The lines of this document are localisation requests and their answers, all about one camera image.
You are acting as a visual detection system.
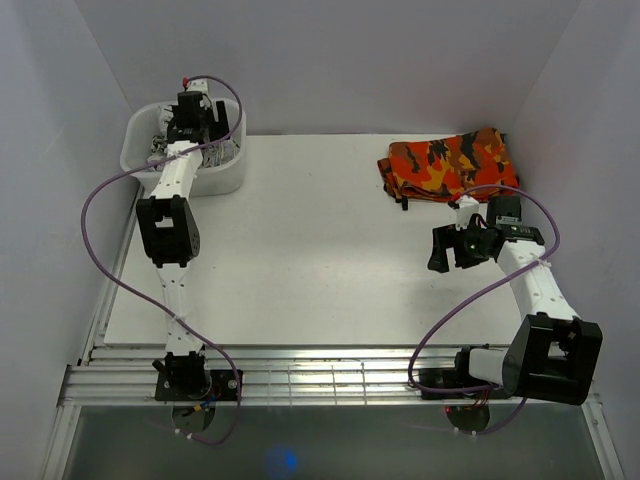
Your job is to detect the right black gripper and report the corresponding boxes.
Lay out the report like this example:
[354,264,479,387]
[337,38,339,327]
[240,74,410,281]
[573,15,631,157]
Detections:
[427,219,491,273]

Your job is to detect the newspaper print trousers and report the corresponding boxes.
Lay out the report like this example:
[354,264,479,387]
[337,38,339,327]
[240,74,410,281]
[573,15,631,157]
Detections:
[147,105,240,168]

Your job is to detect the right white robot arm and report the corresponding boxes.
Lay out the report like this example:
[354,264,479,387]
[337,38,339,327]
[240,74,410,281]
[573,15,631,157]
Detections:
[420,195,603,405]

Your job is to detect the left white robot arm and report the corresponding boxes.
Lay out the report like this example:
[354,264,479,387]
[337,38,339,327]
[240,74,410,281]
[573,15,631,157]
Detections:
[136,90,228,400]

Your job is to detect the orange camouflage folded trousers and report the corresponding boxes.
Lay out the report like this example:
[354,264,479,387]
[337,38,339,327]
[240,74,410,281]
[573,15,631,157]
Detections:
[377,127,520,206]

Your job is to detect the white plastic basket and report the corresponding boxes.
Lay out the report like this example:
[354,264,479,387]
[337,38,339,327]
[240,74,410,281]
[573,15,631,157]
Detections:
[119,97,247,197]

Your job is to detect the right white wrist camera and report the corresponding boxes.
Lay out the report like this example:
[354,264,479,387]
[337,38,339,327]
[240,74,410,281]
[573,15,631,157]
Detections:
[448,195,480,230]

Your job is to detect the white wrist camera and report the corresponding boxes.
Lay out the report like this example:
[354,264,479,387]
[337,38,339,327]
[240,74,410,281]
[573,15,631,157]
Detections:
[448,195,480,230]
[182,77,209,94]

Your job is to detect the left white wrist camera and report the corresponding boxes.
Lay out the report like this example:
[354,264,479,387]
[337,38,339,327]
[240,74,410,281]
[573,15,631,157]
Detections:
[182,77,209,94]

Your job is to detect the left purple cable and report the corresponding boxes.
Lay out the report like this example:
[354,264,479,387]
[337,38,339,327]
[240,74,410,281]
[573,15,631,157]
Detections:
[81,75,244,445]

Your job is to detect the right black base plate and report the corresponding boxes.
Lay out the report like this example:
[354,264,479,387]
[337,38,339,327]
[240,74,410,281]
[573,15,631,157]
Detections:
[412,368,507,400]

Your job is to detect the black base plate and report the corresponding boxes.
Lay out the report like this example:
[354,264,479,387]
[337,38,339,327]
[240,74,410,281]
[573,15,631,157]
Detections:
[412,368,507,400]
[154,369,244,402]

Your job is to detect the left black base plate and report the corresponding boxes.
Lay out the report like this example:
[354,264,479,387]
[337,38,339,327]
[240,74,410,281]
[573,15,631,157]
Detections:
[154,369,244,402]

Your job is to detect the aluminium rail frame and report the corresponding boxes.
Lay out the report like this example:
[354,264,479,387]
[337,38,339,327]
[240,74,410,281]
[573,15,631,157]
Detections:
[42,189,626,480]

